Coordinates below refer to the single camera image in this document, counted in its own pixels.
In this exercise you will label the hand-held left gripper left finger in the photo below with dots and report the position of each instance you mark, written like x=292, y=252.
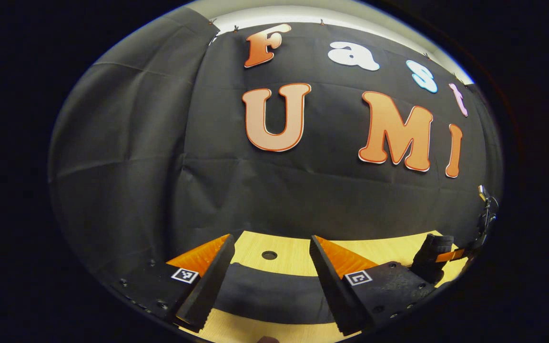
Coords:
x=208, y=286

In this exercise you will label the black jeans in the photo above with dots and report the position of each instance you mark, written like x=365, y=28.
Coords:
x=269, y=295

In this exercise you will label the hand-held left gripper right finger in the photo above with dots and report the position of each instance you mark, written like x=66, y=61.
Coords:
x=334, y=286

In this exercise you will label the black backdrop cloth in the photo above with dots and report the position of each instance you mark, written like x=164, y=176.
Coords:
x=303, y=200

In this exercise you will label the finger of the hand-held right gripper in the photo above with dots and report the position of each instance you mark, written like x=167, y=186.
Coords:
x=429, y=259

